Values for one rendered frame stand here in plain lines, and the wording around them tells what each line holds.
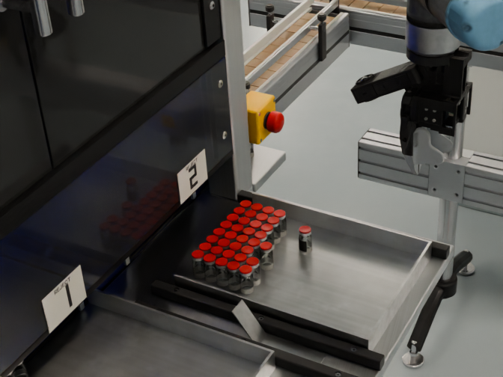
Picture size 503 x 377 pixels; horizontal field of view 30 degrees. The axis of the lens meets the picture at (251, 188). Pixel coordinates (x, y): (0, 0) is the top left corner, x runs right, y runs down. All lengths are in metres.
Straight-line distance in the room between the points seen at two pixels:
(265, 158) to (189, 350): 0.54
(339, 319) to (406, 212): 1.76
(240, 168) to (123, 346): 0.43
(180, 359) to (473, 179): 1.23
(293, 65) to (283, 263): 0.63
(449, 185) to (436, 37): 1.24
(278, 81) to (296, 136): 1.60
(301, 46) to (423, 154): 0.84
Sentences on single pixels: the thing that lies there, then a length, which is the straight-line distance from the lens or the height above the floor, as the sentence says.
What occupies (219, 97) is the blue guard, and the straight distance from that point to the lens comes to 1.59.
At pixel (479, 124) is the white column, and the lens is 3.08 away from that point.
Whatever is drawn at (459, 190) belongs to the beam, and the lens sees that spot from 2.49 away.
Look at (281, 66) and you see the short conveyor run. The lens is 2.09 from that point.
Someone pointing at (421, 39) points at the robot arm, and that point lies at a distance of 1.29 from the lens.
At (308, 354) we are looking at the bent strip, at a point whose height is 0.88.
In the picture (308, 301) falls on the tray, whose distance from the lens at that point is 1.51.
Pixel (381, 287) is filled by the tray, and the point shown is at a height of 0.88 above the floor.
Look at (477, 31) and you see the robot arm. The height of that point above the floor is 1.39.
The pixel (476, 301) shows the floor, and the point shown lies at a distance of 2.88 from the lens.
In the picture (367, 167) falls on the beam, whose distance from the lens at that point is 2.57.
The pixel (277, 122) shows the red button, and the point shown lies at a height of 1.00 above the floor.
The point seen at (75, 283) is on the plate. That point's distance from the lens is 1.36.
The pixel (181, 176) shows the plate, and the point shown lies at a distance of 1.53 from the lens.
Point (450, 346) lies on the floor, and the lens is 2.72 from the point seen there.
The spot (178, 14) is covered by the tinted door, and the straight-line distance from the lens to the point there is 1.45.
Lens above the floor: 1.87
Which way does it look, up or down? 34 degrees down
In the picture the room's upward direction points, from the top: 4 degrees counter-clockwise
